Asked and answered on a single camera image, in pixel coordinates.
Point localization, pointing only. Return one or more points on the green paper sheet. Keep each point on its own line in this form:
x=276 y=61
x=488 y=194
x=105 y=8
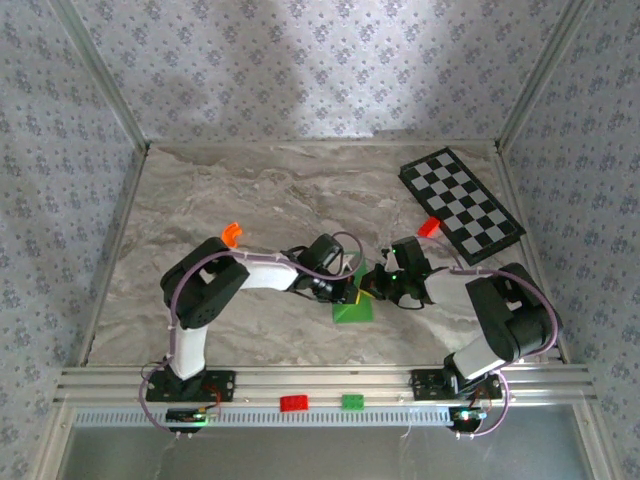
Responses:
x=355 y=312

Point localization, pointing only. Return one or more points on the green toy brick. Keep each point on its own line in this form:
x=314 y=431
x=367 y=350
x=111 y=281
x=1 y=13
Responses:
x=352 y=402

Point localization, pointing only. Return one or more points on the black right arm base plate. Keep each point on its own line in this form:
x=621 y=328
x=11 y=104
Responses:
x=422 y=385

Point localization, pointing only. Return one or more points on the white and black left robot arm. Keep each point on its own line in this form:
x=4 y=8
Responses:
x=190 y=350

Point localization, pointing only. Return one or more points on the aluminium mounting rail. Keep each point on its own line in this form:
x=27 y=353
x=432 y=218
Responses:
x=325 y=382

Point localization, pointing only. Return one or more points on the black and white chessboard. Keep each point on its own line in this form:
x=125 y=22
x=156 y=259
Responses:
x=450 y=185

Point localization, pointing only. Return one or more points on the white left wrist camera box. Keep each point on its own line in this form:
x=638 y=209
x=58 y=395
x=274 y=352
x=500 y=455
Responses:
x=346 y=261

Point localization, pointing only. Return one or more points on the red plastic block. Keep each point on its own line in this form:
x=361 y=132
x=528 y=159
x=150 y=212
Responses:
x=429 y=227

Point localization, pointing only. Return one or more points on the red toy brick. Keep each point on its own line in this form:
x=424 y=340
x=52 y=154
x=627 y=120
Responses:
x=294 y=403

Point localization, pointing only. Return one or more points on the aluminium frame post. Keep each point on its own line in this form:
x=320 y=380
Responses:
x=99 y=70
x=544 y=70

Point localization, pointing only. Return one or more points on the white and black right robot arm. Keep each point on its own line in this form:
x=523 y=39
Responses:
x=475 y=360

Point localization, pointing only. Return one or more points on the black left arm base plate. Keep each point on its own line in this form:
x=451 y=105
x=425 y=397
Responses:
x=225 y=385

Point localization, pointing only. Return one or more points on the orange curved plastic piece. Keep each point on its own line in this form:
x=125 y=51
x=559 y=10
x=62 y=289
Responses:
x=231 y=235

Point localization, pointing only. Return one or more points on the aluminium table edge rail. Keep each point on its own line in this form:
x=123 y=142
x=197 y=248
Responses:
x=320 y=143
x=515 y=200
x=114 y=235

